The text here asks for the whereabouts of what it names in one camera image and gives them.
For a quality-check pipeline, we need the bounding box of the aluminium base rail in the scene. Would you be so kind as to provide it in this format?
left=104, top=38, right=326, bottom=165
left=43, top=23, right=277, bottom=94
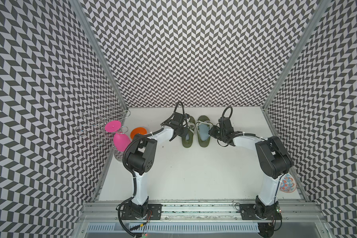
left=78, top=199, right=327, bottom=223

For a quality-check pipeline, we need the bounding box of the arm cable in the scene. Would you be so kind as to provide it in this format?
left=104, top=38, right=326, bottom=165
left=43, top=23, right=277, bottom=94
left=216, top=106, right=265, bottom=148
left=121, top=101, right=186, bottom=200

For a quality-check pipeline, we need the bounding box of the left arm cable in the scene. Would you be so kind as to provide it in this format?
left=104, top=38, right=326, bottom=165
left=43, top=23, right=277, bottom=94
left=121, top=101, right=186, bottom=200

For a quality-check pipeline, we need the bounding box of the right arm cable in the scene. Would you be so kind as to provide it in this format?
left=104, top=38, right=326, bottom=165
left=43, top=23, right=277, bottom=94
left=216, top=106, right=265, bottom=148

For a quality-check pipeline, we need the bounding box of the wire glass rack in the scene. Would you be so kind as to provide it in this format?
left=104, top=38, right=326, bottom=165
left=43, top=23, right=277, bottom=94
left=73, top=109, right=131, bottom=161

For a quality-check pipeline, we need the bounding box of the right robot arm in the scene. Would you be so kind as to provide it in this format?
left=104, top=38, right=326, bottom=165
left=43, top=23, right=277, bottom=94
left=209, top=117, right=294, bottom=220

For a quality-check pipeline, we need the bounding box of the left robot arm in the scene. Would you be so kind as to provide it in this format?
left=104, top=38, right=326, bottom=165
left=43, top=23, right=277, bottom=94
left=122, top=112, right=190, bottom=219

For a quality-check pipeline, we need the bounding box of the green shoe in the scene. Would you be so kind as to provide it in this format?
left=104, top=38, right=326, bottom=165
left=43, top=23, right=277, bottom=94
left=181, top=116, right=195, bottom=148
left=195, top=116, right=213, bottom=148

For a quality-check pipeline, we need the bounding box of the pink plastic wine glass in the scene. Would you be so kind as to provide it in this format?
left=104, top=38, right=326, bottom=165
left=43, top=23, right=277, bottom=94
left=105, top=121, right=131, bottom=152

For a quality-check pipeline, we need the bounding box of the blue insole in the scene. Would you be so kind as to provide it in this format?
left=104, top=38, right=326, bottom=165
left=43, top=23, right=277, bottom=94
left=197, top=124, right=210, bottom=142

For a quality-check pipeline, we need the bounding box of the orange plastic cup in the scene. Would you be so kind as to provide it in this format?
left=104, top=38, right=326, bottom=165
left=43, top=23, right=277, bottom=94
left=130, top=127, right=147, bottom=140

